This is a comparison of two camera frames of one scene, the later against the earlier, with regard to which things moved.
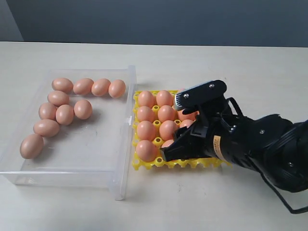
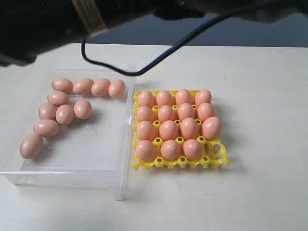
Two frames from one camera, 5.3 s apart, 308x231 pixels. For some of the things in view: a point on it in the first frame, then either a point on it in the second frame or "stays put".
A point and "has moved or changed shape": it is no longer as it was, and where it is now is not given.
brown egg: x=166 y=129 stays put
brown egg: x=146 y=150 stays put
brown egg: x=145 y=113 stays put
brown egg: x=167 y=143 has moved or changed shape
